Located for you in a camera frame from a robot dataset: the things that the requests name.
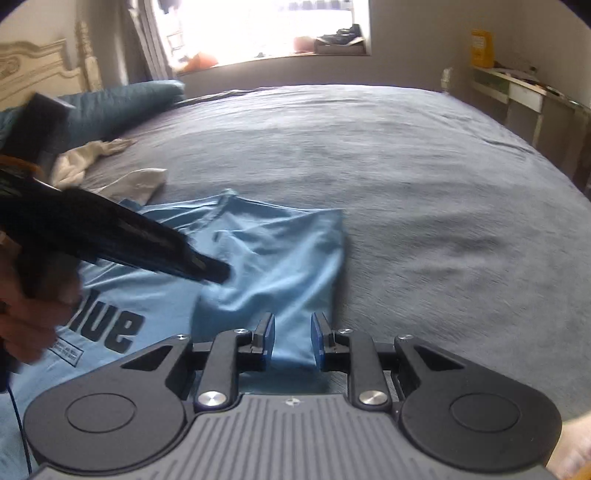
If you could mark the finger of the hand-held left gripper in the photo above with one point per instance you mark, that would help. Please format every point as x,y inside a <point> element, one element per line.
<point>184,256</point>

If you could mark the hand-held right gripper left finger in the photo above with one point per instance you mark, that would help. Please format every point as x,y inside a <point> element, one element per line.
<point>270,341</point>

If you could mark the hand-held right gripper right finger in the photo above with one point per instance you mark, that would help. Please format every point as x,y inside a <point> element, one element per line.
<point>316,341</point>

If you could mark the light blue t-shirt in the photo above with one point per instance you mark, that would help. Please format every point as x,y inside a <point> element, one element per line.
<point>277,258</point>

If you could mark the person's left hand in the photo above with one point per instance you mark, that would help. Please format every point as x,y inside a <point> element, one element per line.
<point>32,323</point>

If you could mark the person's right hand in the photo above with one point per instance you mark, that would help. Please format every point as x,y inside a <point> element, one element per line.
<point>575,447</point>

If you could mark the cream garment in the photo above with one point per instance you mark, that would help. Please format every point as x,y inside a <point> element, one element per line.
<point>76,161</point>

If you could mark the white long-sleeve shirt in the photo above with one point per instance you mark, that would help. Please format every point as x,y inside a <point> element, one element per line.
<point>138,182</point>

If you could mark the cream carved headboard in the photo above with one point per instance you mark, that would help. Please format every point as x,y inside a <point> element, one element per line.
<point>32,64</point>

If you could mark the orange bag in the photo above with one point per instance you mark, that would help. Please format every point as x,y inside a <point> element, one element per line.
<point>201,60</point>

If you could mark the grey curtain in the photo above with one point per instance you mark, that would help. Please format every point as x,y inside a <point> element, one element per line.
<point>147,41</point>

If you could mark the pink pot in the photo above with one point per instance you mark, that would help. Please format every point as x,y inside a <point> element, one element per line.
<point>304,44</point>

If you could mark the dark shoes on windowsill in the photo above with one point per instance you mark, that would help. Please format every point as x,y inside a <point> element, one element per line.
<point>339,44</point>

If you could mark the small white object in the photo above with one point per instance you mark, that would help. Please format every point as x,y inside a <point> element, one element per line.
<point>447,81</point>

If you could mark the white desk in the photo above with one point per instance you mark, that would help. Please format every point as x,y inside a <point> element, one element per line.
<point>526,97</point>

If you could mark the yellow box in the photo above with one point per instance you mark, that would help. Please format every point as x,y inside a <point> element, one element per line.
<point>482,46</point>

